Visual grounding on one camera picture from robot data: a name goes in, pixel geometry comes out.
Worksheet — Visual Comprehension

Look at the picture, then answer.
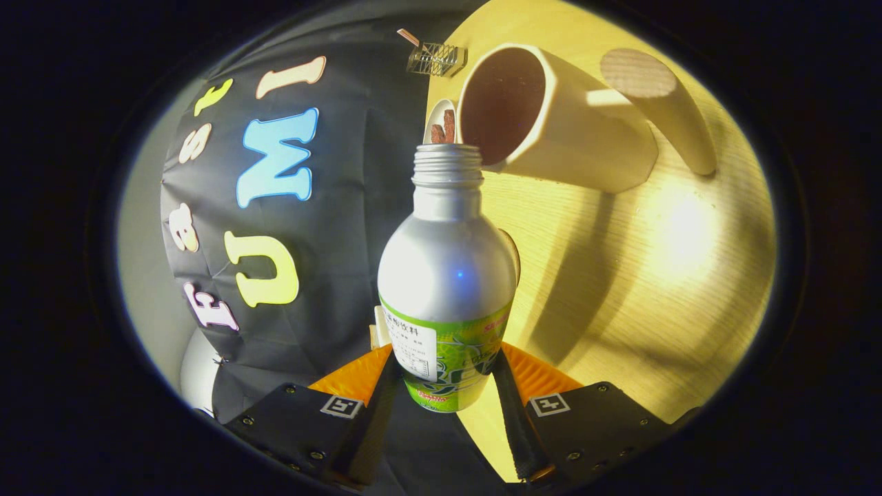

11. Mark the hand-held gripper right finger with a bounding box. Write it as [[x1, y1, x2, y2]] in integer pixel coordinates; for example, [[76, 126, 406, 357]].
[[491, 342, 700, 491]]

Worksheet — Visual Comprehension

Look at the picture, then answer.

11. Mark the cream cup with handle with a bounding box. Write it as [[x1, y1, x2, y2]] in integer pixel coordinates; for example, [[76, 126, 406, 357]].
[[457, 43, 717, 194]]

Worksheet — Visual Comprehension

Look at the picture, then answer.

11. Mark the silver juice bottle green label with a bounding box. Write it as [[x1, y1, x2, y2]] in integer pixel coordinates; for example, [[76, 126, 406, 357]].
[[377, 143, 519, 414]]

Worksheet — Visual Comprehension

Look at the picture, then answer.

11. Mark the wooden table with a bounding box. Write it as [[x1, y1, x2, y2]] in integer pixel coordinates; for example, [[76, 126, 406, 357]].
[[424, 0, 778, 483]]

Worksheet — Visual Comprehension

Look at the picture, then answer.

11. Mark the black backdrop cloth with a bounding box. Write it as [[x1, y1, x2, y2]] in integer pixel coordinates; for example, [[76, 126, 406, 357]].
[[160, 0, 511, 496]]

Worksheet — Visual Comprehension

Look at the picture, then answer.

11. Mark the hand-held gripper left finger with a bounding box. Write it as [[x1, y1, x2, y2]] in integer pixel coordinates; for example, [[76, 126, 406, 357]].
[[224, 344, 402, 491]]

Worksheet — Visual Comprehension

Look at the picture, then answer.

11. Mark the metal wire holder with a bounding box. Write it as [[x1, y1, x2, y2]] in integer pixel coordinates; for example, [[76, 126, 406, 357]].
[[407, 41, 468, 76]]

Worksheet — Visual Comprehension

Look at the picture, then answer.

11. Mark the round cork coaster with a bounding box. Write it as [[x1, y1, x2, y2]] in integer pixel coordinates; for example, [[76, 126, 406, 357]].
[[498, 229, 522, 287]]

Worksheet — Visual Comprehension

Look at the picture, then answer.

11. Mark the white oval plate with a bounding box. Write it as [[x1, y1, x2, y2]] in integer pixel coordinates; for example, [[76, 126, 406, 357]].
[[424, 99, 459, 145]]

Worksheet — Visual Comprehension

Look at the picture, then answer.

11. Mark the white toaster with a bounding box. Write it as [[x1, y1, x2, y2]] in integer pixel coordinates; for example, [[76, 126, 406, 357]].
[[372, 305, 393, 349]]

